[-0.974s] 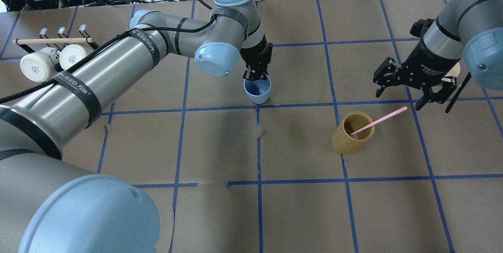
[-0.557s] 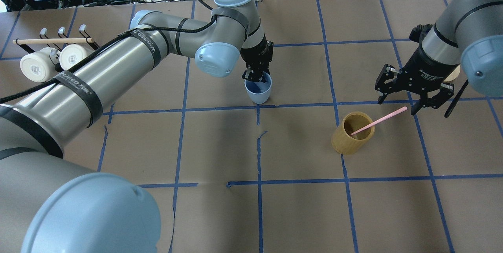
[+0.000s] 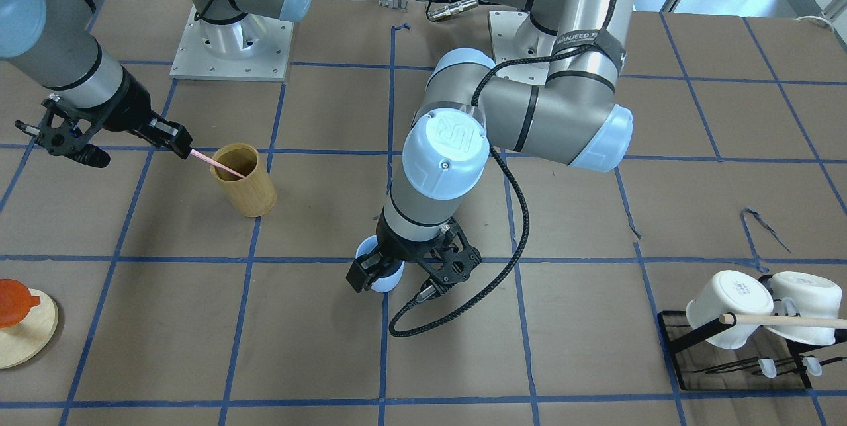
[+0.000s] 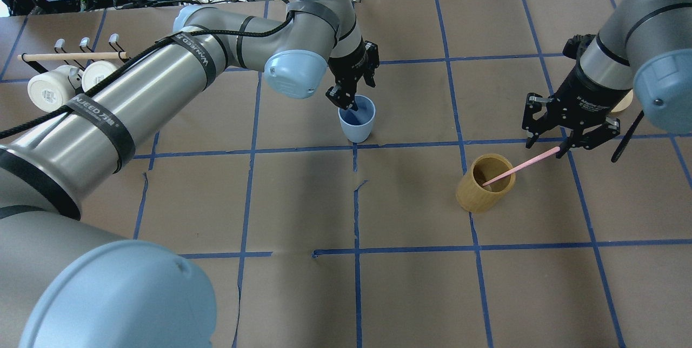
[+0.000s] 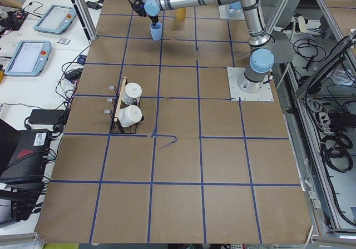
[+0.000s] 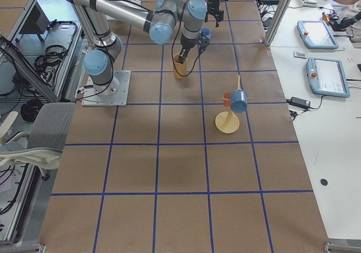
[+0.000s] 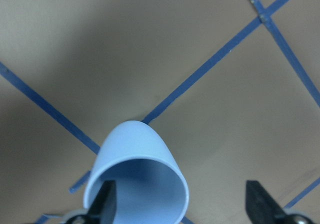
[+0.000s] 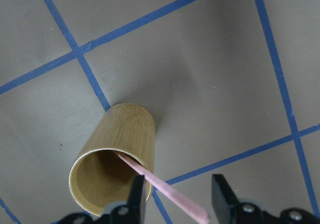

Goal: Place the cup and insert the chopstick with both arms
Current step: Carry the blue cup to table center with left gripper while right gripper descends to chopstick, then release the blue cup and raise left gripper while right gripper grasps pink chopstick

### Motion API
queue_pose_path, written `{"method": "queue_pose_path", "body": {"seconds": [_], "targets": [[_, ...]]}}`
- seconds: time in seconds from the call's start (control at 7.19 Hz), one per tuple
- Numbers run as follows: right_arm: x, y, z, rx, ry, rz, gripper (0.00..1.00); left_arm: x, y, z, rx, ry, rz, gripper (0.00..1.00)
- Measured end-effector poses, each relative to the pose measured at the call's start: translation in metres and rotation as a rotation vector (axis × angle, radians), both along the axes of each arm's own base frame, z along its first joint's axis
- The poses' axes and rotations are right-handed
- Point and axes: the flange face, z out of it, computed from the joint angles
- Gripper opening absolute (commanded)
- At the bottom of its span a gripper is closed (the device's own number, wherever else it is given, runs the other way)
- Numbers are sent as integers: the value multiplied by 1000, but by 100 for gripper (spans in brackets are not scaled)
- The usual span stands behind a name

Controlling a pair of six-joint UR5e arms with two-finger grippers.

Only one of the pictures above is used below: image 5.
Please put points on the teach pendant near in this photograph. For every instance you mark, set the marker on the teach pendant near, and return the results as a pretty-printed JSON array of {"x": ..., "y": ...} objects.
[{"x": 29, "y": 58}]

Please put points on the grey office chair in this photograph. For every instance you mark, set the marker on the grey office chair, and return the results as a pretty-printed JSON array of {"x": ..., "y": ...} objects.
[{"x": 282, "y": 48}]

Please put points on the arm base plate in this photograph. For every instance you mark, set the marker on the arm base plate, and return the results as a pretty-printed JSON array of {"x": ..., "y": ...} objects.
[
  {"x": 242, "y": 89},
  {"x": 231, "y": 13}
]

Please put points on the small blue white card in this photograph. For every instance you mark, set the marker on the small blue white card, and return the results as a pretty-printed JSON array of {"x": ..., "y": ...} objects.
[{"x": 63, "y": 41}]

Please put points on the teach pendant far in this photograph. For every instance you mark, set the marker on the teach pendant far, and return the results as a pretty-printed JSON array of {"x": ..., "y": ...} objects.
[{"x": 56, "y": 20}]

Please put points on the black laptop computer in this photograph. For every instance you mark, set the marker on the black laptop computer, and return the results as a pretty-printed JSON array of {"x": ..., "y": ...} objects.
[{"x": 23, "y": 154}]

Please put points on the bamboo wooden cup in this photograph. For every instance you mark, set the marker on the bamboo wooden cup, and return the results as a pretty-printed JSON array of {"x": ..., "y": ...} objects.
[{"x": 180, "y": 13}]

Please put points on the light blue plastic cup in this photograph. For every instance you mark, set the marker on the light blue plastic cup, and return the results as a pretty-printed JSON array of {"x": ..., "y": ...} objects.
[{"x": 156, "y": 31}]

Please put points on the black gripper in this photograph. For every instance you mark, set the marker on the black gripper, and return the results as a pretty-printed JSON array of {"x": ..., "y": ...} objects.
[{"x": 152, "y": 16}]

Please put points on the person forearm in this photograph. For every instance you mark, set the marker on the person forearm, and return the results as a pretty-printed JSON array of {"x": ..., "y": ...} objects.
[{"x": 11, "y": 4}]

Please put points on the black power adapter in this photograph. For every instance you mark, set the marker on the black power adapter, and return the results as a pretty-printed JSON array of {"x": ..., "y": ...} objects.
[{"x": 93, "y": 5}]

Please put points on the white mug with face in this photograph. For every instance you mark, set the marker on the white mug with face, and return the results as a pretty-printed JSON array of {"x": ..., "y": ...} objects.
[{"x": 130, "y": 115}]

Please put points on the teach pendant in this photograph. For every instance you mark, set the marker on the teach pendant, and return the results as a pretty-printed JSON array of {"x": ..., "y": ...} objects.
[
  {"x": 29, "y": 58},
  {"x": 56, "y": 20}
]

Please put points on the white mug left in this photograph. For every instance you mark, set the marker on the white mug left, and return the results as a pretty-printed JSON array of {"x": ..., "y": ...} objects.
[{"x": 132, "y": 93}]

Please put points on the black power brick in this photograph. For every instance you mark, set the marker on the black power brick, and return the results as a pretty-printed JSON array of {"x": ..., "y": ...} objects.
[{"x": 44, "y": 117}]

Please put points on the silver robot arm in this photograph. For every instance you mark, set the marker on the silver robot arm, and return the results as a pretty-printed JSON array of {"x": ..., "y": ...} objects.
[{"x": 261, "y": 56}]

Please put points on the aluminium frame post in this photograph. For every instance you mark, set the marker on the aluminium frame post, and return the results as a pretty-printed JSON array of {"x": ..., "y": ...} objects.
[{"x": 86, "y": 21}]

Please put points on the black wire mug rack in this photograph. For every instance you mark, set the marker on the black wire mug rack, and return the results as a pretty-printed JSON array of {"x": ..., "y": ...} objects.
[{"x": 118, "y": 104}]

